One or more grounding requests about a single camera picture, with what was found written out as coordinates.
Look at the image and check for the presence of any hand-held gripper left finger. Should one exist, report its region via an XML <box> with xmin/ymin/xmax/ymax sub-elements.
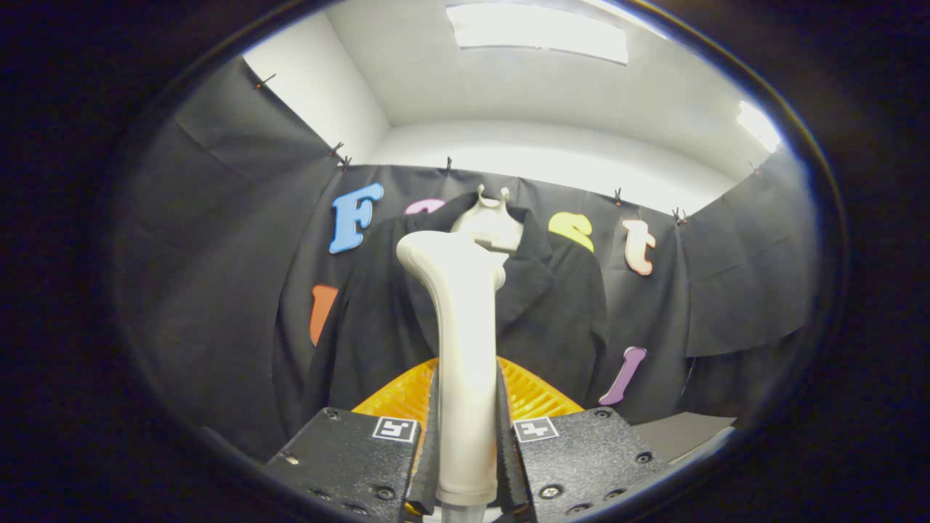
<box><xmin>262</xmin><ymin>356</ymin><xmax>442</xmax><ymax>523</ymax></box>

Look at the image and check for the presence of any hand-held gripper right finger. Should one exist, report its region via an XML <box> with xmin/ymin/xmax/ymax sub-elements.
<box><xmin>496</xmin><ymin>356</ymin><xmax>673</xmax><ymax>523</ymax></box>

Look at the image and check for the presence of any white garment steamer head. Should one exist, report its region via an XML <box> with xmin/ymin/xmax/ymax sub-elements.
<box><xmin>396</xmin><ymin>230</ymin><xmax>509</xmax><ymax>507</ymax></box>

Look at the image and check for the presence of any black suit jacket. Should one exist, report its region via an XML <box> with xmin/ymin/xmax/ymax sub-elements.
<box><xmin>302</xmin><ymin>192</ymin><xmax>610</xmax><ymax>437</ymax></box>

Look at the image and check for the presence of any grey cabinet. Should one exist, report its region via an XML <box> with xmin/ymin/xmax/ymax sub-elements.
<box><xmin>631</xmin><ymin>411</ymin><xmax>738</xmax><ymax>466</ymax></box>

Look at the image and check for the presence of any white mannequin torso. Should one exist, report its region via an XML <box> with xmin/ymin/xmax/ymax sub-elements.
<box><xmin>450</xmin><ymin>185</ymin><xmax>525</xmax><ymax>255</ymax></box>

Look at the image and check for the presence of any black backdrop cloth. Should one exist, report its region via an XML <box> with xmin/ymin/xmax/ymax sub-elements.
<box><xmin>113</xmin><ymin>57</ymin><xmax>822</xmax><ymax>462</ymax></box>

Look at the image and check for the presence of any small ceiling light panel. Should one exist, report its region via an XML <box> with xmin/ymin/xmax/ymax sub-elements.
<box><xmin>736</xmin><ymin>100</ymin><xmax>782</xmax><ymax>153</ymax></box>

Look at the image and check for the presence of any long ceiling light panel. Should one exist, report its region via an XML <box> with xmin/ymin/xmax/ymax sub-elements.
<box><xmin>445</xmin><ymin>2</ymin><xmax>630</xmax><ymax>66</ymax></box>

